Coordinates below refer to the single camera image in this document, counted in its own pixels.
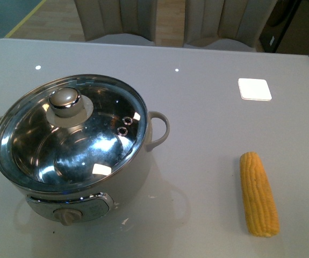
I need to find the glass pot lid with knob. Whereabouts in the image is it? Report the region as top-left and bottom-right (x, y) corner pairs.
(0, 75), (148, 193)

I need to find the yellow corn cob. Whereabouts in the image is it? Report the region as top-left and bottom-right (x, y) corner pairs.
(240, 152), (280, 238)

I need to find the white electric cooking pot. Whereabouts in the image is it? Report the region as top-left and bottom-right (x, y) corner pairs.
(0, 88), (169, 225)

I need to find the left beige upholstered chair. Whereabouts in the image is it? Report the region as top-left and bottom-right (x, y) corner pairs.
(74, 0), (157, 46)

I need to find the beige upholstered chair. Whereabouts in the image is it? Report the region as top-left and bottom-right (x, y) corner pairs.
(74, 0), (157, 46)
(183, 0), (277, 52)

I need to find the right beige upholstered chair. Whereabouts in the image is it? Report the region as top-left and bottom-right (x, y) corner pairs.
(183, 0), (277, 52)

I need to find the black washing machine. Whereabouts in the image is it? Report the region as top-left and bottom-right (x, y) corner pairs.
(260, 0), (301, 53)

